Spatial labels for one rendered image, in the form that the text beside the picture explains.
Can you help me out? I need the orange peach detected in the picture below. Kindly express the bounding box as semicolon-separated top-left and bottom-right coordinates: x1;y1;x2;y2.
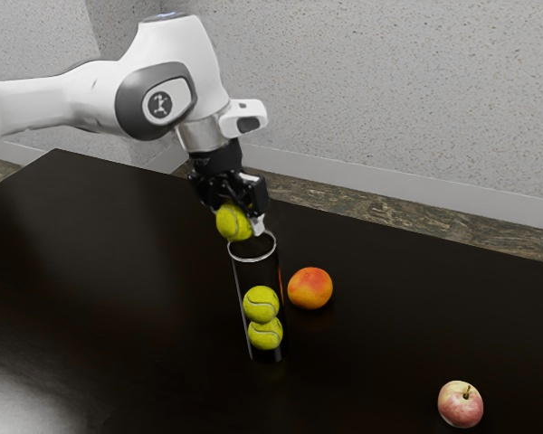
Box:
287;266;334;311

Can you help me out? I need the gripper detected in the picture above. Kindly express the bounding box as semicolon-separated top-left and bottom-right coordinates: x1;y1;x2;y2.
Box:
187;138;269;237

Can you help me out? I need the clear tennis ball tube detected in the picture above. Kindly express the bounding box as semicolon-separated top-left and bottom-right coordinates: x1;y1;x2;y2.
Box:
226;230;291;365

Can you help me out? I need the red apple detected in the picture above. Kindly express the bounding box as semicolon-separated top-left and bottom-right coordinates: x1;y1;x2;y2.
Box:
436;380;485;429

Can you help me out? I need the yellow tennis ball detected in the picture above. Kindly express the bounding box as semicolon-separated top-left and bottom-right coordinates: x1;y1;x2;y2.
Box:
214;203;254;242
242;285;281;325
247;316;284;351

